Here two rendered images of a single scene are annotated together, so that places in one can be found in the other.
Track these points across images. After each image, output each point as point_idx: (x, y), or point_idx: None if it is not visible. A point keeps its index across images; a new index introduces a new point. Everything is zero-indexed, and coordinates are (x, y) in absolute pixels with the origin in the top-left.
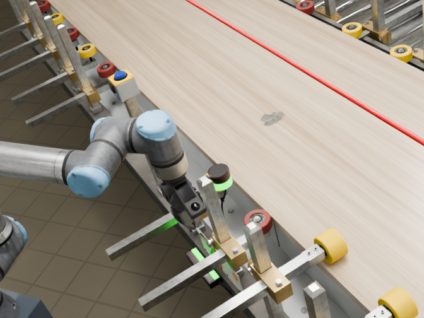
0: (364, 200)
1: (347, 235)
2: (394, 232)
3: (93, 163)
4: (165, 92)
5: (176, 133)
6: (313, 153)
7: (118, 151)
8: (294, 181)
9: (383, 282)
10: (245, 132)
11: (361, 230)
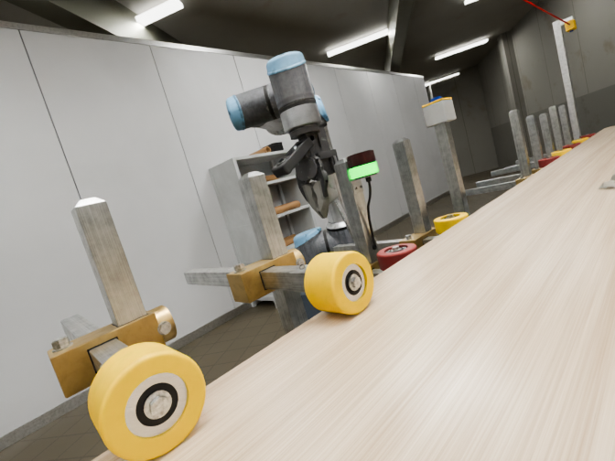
0: (538, 284)
1: (407, 305)
2: (464, 349)
3: (237, 94)
4: (557, 168)
5: (289, 72)
6: (599, 218)
7: (264, 94)
8: (502, 236)
9: (277, 383)
10: (558, 193)
11: (434, 311)
